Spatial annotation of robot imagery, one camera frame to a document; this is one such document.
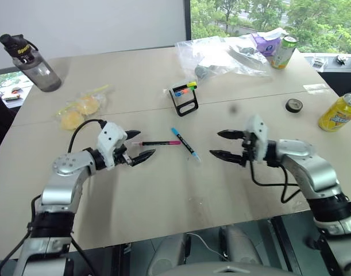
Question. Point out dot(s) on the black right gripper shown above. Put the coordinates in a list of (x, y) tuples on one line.
[(248, 149)]

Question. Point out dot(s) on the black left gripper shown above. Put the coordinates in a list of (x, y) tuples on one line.
[(121, 157)]

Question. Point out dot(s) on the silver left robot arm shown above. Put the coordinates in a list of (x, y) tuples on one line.
[(63, 184)]

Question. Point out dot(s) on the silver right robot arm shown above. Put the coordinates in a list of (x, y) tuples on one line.
[(316, 172)]

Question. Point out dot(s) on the black pen with pink cap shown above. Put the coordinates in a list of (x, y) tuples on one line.
[(161, 142)]

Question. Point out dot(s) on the black pen with blue cap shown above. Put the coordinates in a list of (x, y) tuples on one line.
[(185, 143)]

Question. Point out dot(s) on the black pen holder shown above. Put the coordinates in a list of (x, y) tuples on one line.
[(185, 103)]

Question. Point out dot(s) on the yellow round cake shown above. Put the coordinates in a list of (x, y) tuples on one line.
[(72, 120), (88, 105)]

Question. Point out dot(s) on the blue marker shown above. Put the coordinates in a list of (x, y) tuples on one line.
[(178, 93)]

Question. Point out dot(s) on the clear bag with yellow cakes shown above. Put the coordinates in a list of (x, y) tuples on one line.
[(83, 106)]

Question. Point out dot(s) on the orange marker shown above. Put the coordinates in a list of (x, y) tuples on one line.
[(185, 89)]

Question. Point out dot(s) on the yellow marker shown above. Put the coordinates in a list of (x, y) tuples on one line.
[(191, 84)]

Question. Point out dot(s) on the dark grey object in bag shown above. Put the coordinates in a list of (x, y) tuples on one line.
[(205, 72)]

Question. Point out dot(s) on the black tape roll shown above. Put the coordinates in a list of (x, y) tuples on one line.
[(294, 105)]

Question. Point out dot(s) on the large clear plastic bag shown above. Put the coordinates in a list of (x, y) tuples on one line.
[(221, 57)]

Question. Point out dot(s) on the grey rounded robot leg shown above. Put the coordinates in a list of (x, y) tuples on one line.
[(241, 244), (166, 253)]

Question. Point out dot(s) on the small clear plastic wrapper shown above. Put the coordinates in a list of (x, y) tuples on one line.
[(317, 88)]

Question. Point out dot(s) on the green drink can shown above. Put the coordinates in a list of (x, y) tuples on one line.
[(283, 53)]

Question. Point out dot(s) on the purple tissue pack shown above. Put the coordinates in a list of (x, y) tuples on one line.
[(265, 43)]

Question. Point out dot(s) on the yellow drink can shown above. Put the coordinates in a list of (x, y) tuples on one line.
[(337, 113)]

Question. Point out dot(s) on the black table leg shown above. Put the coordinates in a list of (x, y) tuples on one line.
[(287, 247)]

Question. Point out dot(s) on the small grey box on ledge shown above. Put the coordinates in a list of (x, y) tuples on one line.
[(318, 62)]

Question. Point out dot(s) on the grey water bottle black lid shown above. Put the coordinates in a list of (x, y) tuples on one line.
[(40, 72)]

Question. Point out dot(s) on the grey robot torso edge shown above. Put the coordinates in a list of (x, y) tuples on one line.
[(229, 269)]

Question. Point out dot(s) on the white roller blind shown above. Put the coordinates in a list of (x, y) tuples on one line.
[(86, 26)]

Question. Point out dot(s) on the small black object on ledge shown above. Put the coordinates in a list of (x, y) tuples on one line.
[(341, 59)]

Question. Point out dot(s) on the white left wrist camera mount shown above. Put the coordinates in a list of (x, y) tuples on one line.
[(109, 141)]

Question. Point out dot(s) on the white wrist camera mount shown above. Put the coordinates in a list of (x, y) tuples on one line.
[(109, 141), (260, 135)]

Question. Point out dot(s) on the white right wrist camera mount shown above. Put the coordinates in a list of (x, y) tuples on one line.
[(260, 135)]

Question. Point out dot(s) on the black window frame post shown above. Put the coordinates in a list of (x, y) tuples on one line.
[(187, 20)]

